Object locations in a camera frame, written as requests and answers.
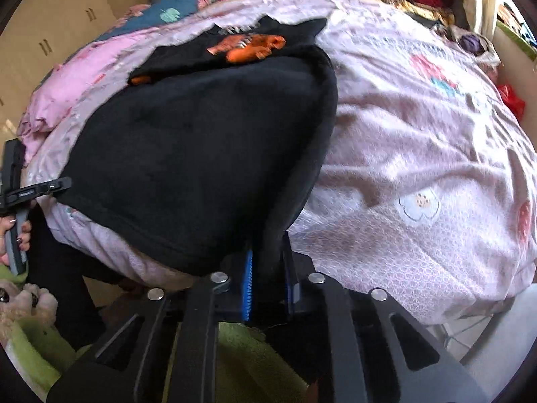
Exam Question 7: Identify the cream wardrobe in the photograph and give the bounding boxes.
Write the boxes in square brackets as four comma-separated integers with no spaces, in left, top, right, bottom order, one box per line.
[0,0,152,135]

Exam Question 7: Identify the person's green fleece clothing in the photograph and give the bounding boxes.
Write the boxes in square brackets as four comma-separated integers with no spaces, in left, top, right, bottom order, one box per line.
[0,279,311,403]

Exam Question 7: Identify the pink strawberry print duvet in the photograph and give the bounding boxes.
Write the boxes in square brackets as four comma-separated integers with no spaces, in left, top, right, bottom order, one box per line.
[25,0,537,328]

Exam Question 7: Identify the red plastic bag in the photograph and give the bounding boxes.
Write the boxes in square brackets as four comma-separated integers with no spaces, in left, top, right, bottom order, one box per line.
[497,84,526,116]

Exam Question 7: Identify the blue leaf print quilt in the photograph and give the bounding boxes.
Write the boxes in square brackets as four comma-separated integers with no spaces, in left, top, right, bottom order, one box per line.
[98,0,221,43]

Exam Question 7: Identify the plain pink quilt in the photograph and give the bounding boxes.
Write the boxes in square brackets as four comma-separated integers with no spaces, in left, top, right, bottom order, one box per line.
[19,29,160,164]

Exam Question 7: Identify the black long-sleeve shirt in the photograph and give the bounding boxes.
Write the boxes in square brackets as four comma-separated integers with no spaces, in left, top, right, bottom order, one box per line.
[59,16,340,303]

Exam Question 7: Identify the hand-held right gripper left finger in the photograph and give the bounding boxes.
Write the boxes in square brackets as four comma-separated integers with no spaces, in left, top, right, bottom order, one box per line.
[80,249,255,403]

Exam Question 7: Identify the person's left hand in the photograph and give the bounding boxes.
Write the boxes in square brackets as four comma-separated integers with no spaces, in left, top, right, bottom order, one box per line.
[0,216,33,267]

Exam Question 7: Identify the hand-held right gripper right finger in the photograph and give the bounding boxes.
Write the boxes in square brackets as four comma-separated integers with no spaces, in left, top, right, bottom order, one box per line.
[282,235,487,403]

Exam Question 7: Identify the clothes on windowsill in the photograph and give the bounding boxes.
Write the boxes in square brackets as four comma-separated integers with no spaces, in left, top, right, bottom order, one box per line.
[497,2,537,51]

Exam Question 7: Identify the purple cloth in bag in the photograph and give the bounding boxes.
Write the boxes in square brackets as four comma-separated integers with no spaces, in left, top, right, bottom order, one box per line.
[459,31,493,55]

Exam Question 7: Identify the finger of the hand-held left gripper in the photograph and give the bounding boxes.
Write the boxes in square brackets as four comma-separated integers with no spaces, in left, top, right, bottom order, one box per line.
[0,178,73,210]

